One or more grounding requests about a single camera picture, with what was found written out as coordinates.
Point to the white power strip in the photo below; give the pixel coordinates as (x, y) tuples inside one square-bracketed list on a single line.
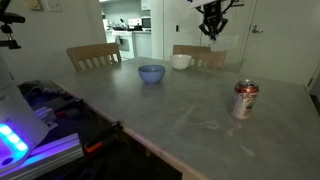
[(45, 115)]

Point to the white kitchen cabinet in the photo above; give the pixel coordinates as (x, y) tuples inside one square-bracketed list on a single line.
[(142, 45)]

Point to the white oven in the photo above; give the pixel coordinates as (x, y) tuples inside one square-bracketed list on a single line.
[(126, 43)]

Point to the blue bowl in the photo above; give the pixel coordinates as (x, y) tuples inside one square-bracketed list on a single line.
[(151, 75)]

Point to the small wall sign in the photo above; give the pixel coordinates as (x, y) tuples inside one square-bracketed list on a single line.
[(241, 2)]

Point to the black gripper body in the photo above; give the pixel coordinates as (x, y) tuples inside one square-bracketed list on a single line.
[(213, 15)]

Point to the black camera stand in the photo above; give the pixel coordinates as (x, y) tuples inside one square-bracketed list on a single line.
[(10, 18)]

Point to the clear plastic container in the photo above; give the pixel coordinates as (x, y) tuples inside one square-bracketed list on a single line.
[(226, 44)]

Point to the white countertop appliance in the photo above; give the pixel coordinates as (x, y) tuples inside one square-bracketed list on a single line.
[(134, 23)]

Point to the wooden slat-back chair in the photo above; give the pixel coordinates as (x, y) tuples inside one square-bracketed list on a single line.
[(90, 50), (200, 50)]

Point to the round beige thermostat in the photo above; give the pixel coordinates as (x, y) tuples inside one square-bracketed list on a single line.
[(33, 4)]

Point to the microwave oven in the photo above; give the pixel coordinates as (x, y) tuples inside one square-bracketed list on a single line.
[(146, 23)]

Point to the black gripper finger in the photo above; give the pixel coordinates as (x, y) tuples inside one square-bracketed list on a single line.
[(206, 29), (221, 28)]

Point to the white bowl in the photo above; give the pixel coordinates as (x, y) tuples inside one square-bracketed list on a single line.
[(180, 62)]

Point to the metal mounting plate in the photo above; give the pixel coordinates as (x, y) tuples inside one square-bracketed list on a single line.
[(56, 150)]

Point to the white robot base blue lights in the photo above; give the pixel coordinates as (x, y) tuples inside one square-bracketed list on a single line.
[(16, 110)]

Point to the red and silver soda can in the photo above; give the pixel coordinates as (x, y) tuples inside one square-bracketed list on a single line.
[(244, 103)]

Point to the hanging dish towel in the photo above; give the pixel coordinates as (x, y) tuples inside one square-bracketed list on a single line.
[(117, 40)]

